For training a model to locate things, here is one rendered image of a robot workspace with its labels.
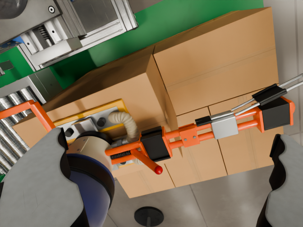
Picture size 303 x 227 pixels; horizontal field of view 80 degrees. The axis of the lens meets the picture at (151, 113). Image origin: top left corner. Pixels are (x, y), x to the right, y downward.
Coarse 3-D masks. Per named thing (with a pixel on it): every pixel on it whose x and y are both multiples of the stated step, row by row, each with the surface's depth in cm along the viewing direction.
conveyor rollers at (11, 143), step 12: (12, 96) 112; (24, 96) 112; (0, 108) 120; (0, 120) 120; (0, 132) 125; (12, 132) 125; (0, 144) 131; (12, 144) 130; (24, 144) 129; (0, 156) 137; (12, 156) 136; (0, 168) 143
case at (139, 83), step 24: (120, 72) 83; (144, 72) 62; (72, 96) 78; (96, 96) 66; (120, 96) 66; (144, 96) 65; (168, 96) 105; (24, 120) 74; (144, 120) 70; (168, 120) 74; (120, 168) 82; (144, 168) 81
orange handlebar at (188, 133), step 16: (0, 112) 55; (16, 112) 54; (256, 112) 51; (48, 128) 56; (192, 128) 54; (240, 128) 53; (128, 144) 59; (176, 144) 57; (192, 144) 56; (112, 160) 62; (128, 160) 61
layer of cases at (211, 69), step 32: (192, 32) 114; (224, 32) 91; (256, 32) 90; (160, 64) 99; (192, 64) 99; (224, 64) 98; (256, 64) 97; (192, 96) 107; (224, 96) 106; (256, 128) 115; (192, 160) 129; (224, 160) 127; (256, 160) 126; (128, 192) 147
